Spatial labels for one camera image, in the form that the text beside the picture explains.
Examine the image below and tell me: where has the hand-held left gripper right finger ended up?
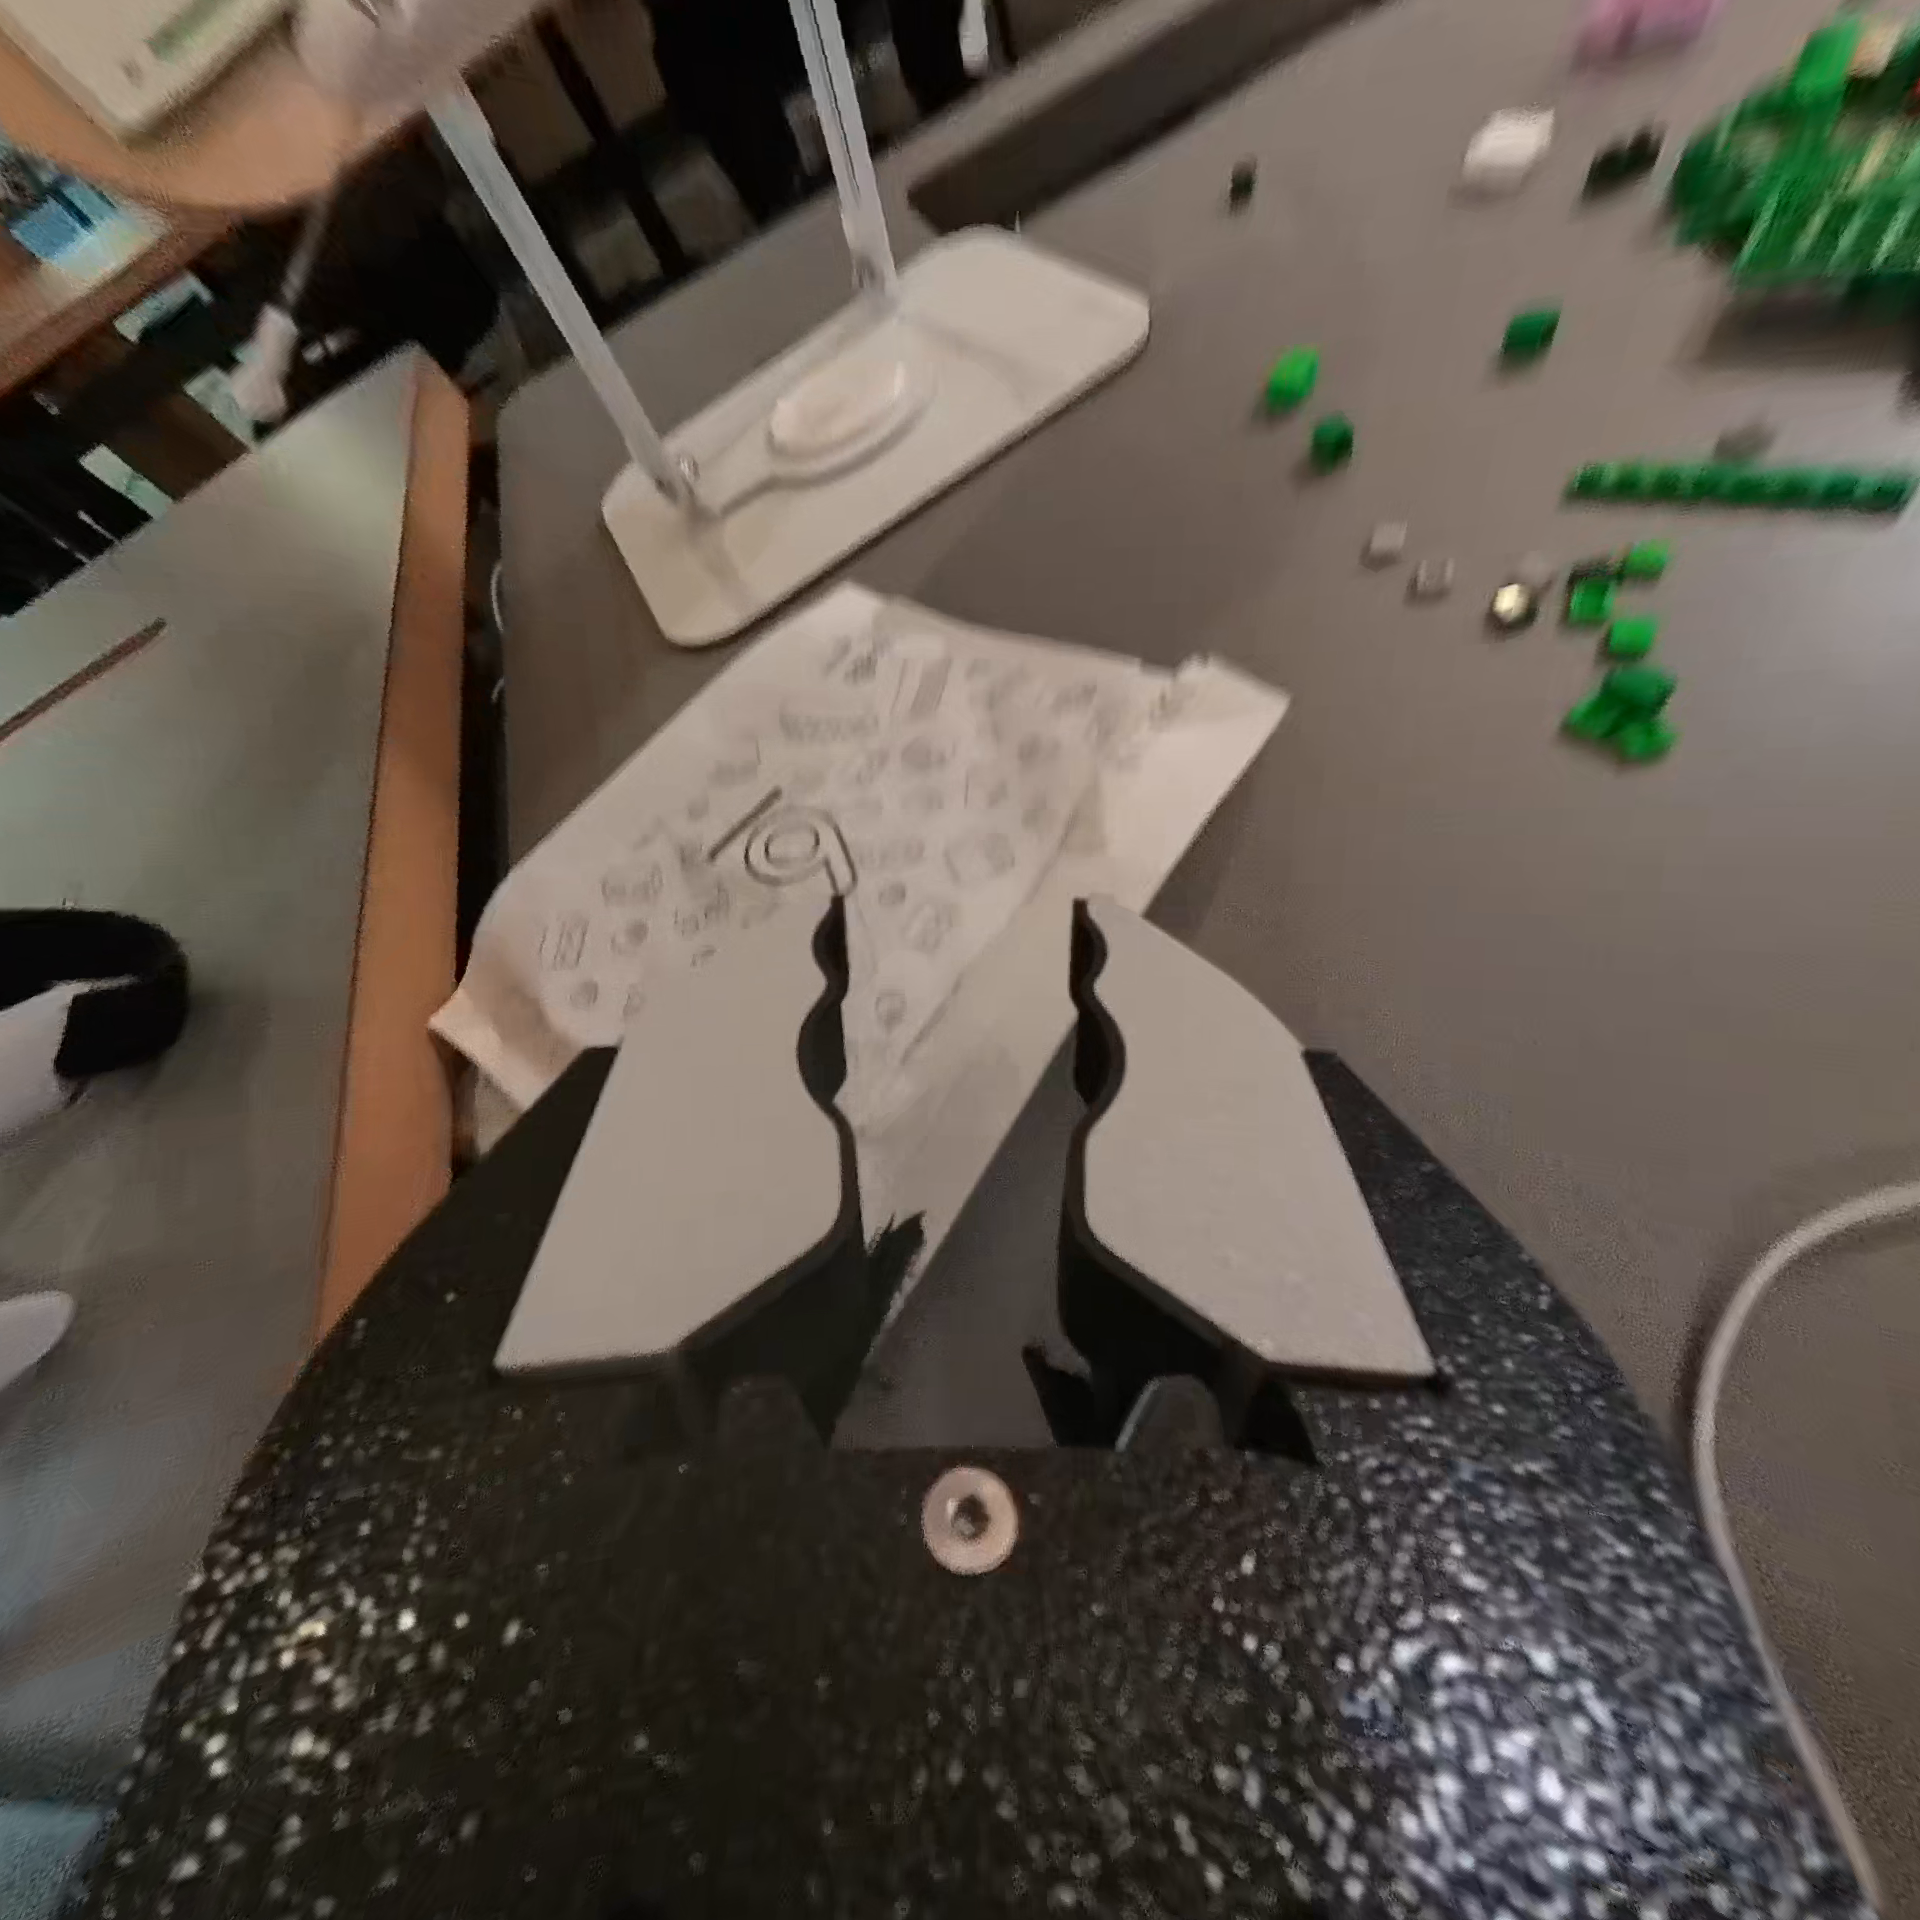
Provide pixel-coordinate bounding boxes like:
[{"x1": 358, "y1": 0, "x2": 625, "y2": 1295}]
[{"x1": 1055, "y1": 896, "x2": 1443, "y2": 1386}]

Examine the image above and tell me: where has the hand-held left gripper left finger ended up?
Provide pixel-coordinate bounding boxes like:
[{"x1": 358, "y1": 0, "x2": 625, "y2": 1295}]
[{"x1": 496, "y1": 891, "x2": 867, "y2": 1376}]

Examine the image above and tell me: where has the white printed paper bag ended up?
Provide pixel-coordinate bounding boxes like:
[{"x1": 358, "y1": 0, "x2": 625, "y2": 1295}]
[{"x1": 427, "y1": 583, "x2": 1292, "y2": 1248}]

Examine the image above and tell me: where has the grey desk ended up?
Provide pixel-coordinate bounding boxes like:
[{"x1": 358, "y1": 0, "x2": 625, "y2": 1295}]
[{"x1": 486, "y1": 0, "x2": 1920, "y2": 1920}]

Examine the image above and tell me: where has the cluster of green lego bricks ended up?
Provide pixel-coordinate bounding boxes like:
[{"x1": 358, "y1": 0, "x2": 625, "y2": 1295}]
[{"x1": 1559, "y1": 537, "x2": 1681, "y2": 768}]

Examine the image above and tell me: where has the grey table with wooden edge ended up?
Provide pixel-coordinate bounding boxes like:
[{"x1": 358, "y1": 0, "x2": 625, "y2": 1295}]
[{"x1": 0, "y1": 352, "x2": 472, "y2": 1818}]

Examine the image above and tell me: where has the long green lego plate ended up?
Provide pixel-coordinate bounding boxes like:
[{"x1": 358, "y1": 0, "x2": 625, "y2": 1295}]
[{"x1": 1564, "y1": 462, "x2": 1920, "y2": 518}]

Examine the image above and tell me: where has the white lego brick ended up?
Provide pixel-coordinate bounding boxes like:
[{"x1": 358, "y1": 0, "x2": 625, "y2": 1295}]
[{"x1": 1459, "y1": 107, "x2": 1556, "y2": 192}]

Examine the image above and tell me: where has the green lego plate build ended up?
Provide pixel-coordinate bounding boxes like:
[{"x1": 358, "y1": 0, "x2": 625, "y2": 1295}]
[{"x1": 1669, "y1": 12, "x2": 1920, "y2": 303}]

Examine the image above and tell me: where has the pink lego piece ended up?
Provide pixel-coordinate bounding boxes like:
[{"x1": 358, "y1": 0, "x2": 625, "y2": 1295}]
[{"x1": 1574, "y1": 0, "x2": 1717, "y2": 65}]

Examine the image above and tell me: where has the white cable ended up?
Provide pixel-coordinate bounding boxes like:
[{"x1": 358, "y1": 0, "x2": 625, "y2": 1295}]
[{"x1": 1691, "y1": 1183, "x2": 1920, "y2": 1920}]

